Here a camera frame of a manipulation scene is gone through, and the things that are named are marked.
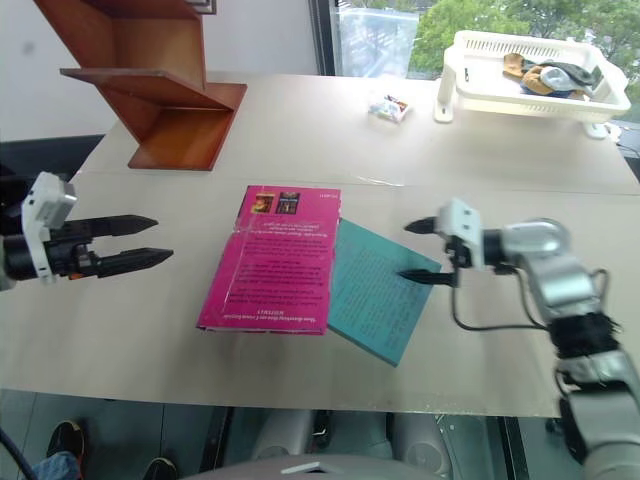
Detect wooden zigzag bookshelf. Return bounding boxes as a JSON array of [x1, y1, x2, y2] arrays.
[[32, 0, 249, 173]]

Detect dark window frame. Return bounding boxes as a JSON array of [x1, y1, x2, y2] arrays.
[[306, 0, 343, 77]]

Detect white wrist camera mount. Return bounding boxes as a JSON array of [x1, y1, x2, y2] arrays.
[[20, 171, 79, 286], [433, 197, 486, 272]]

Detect items inside basket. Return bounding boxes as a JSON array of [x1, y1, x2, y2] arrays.
[[501, 52, 557, 96]]

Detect teal book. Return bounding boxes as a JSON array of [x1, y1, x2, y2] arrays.
[[326, 218, 444, 369]]

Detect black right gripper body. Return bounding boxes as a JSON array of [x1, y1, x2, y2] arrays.
[[442, 233, 472, 289]]

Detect grey rounded robot body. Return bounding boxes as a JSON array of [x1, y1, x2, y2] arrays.
[[182, 407, 504, 480]]

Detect blue jeans leg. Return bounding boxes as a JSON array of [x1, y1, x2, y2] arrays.
[[31, 449, 82, 480]]

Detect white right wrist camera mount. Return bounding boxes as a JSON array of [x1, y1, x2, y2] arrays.
[[433, 197, 486, 272]]

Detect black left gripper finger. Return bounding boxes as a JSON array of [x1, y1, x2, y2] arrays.
[[96, 247, 176, 280], [88, 214, 161, 239]]

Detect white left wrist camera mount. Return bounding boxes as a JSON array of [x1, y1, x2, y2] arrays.
[[20, 171, 79, 286]]

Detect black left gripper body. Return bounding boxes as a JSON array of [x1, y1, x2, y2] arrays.
[[47, 218, 102, 281]]

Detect grey sock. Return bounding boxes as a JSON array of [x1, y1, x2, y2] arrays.
[[538, 60, 597, 99]]

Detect small colourful plastic packet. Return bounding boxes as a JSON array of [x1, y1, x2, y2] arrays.
[[367, 91, 412, 123]]

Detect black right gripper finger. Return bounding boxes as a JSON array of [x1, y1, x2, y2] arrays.
[[403, 215, 441, 236], [396, 268, 455, 288]]

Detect white plastic basket rack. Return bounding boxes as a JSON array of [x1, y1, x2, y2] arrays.
[[432, 29, 633, 139]]

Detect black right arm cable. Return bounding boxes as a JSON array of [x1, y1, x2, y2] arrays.
[[449, 259, 612, 333]]

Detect pink book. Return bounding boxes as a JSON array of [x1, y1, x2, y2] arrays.
[[195, 185, 344, 338]]

